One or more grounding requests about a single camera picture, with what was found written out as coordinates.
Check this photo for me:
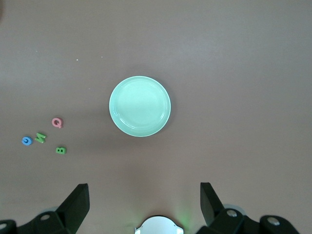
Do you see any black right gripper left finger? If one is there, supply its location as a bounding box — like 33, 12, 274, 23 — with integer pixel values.
0, 183, 91, 234

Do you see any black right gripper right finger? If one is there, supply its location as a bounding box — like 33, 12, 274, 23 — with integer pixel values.
196, 182, 299, 234

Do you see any green letter M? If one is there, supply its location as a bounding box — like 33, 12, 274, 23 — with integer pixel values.
34, 132, 47, 144

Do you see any pink letter Q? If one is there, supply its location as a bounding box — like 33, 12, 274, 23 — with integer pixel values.
51, 117, 64, 129

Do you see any light green plate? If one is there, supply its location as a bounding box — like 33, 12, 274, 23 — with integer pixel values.
108, 76, 172, 138

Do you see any brown table cover mat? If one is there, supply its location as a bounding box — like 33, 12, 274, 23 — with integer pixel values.
0, 0, 312, 234

